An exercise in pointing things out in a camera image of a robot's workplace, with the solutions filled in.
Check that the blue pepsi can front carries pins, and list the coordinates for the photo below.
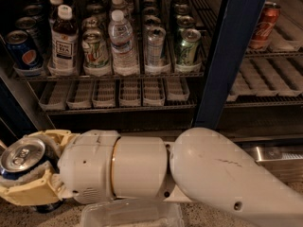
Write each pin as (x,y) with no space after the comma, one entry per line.
(21,157)

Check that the red coca cola can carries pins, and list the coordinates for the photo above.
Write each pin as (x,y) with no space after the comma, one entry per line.
(265,25)

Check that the blue pepsi can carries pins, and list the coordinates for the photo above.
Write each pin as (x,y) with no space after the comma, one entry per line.
(21,157)
(23,50)

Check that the steel fridge bottom grille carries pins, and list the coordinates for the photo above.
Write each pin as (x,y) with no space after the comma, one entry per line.
(284,162)

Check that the clear plastic bin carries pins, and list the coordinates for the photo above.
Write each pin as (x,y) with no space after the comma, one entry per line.
(132,213)

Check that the green soda can front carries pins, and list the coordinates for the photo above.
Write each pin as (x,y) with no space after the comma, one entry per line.
(187,46)

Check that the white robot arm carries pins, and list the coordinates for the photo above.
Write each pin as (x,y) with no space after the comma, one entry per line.
(201,165)

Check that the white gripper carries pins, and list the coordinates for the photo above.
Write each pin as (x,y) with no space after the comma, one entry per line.
(86,165)

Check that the slim silver energy can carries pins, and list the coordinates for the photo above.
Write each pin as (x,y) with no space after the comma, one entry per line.
(155,44)

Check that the wire fridge shelf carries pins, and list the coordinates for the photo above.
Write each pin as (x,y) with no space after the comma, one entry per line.
(285,40)
(151,94)

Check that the clear water bottle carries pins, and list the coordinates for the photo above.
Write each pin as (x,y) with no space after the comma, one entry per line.
(121,35)
(121,5)

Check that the top wire fridge shelf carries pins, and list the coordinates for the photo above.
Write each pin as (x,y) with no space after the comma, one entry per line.
(285,40)

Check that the blue fridge door frame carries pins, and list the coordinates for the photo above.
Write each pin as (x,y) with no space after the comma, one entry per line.
(235,25)

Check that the clear water bottle front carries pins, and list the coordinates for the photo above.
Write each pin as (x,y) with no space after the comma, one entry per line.
(121,35)

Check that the white green soda can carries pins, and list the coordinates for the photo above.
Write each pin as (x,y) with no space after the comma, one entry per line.
(95,48)

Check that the brown tea bottle front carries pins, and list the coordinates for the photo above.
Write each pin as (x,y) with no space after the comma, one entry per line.
(64,39)

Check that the lower wire fridge shelf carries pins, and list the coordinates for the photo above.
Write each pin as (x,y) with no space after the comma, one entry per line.
(151,94)

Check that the brown tea bottle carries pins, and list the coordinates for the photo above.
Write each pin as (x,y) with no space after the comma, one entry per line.
(64,39)
(53,13)

